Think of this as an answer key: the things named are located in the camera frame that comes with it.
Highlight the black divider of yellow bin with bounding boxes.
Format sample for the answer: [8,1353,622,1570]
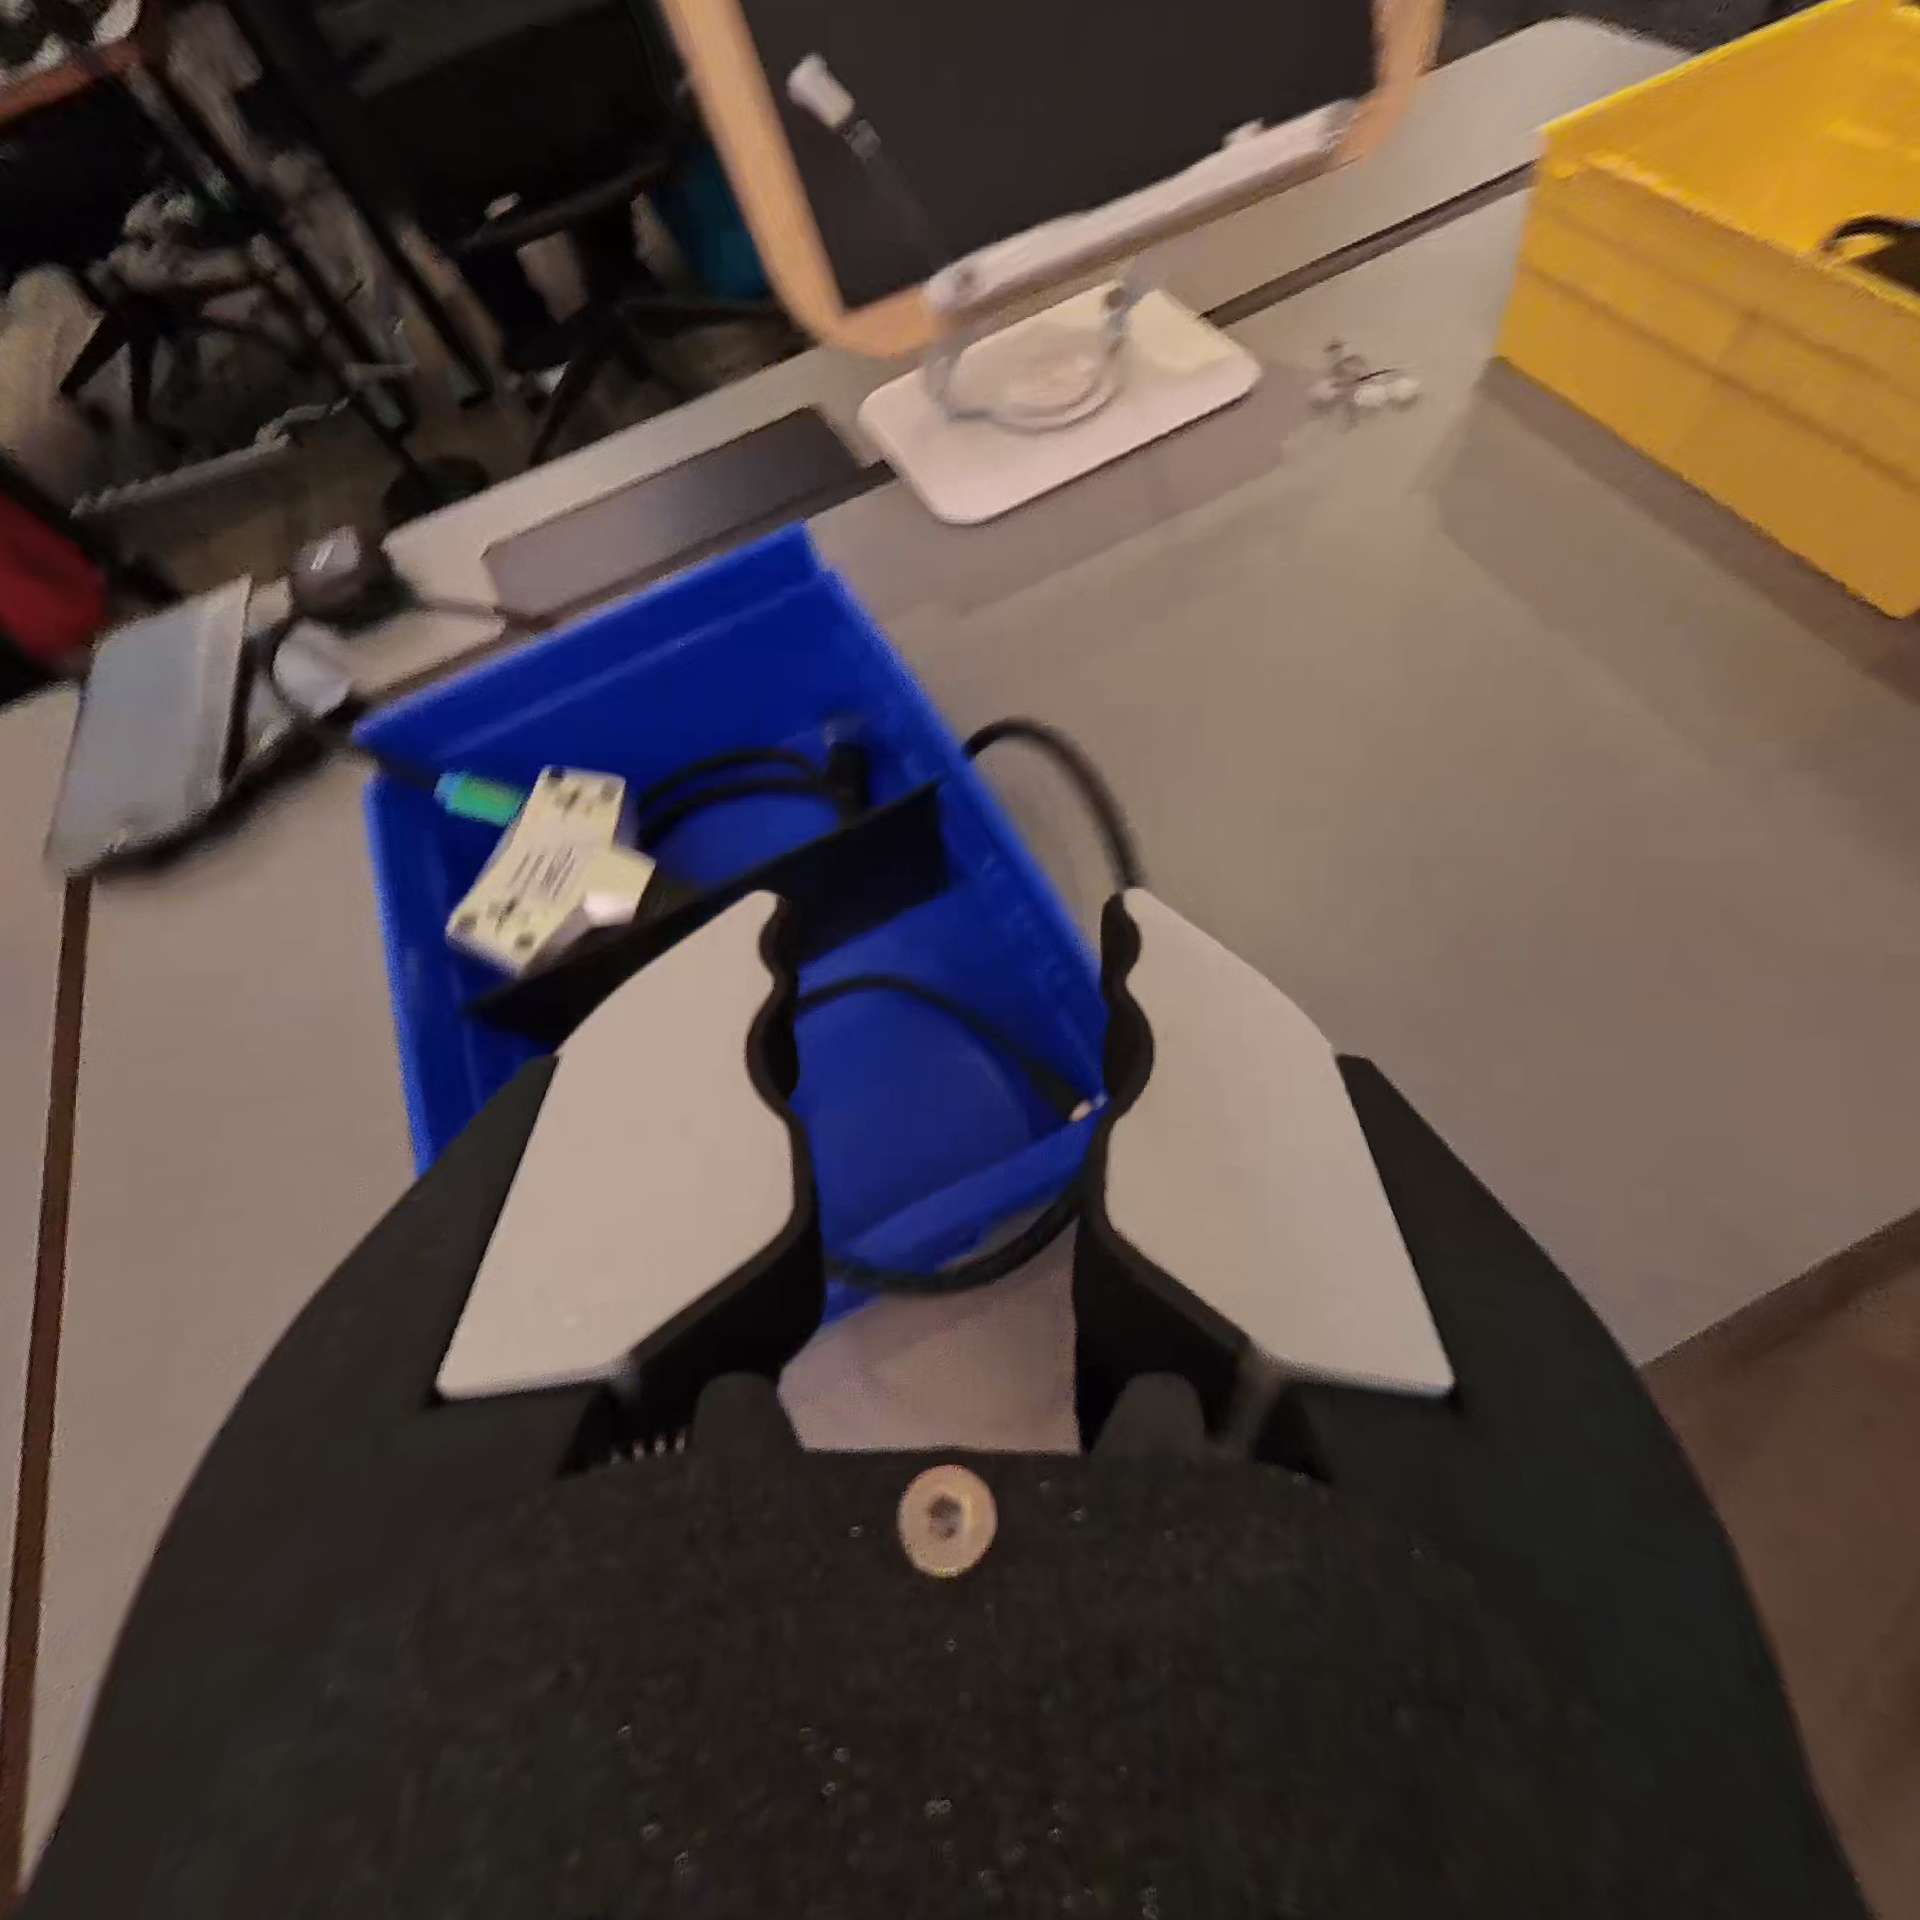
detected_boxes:
[1821,224,1920,301]

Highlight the black divider of blue bin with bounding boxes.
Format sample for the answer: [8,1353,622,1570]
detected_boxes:
[472,780,954,1037]

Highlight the black office chair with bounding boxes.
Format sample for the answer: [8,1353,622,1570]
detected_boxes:
[451,151,797,467]

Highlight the black board with wooden frame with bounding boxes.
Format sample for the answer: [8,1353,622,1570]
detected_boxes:
[660,0,1449,361]

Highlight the small metal clips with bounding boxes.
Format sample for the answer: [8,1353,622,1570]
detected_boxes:
[1308,343,1420,424]

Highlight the silver metal HDMI switch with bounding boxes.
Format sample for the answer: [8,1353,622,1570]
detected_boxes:
[445,765,662,977]

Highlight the teal bag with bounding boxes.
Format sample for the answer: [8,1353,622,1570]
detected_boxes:
[660,151,782,301]

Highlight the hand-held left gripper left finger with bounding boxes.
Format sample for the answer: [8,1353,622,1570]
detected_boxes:
[434,891,825,1442]

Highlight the black round device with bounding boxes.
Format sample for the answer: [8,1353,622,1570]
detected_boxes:
[288,528,404,624]

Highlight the blue plastic bin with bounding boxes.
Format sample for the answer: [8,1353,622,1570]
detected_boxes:
[352,516,1121,1322]

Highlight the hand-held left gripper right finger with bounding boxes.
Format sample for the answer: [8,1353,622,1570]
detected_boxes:
[1073,887,1456,1444]

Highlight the yellow plastic bin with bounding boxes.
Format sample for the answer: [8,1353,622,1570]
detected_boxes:
[1498,0,1920,619]

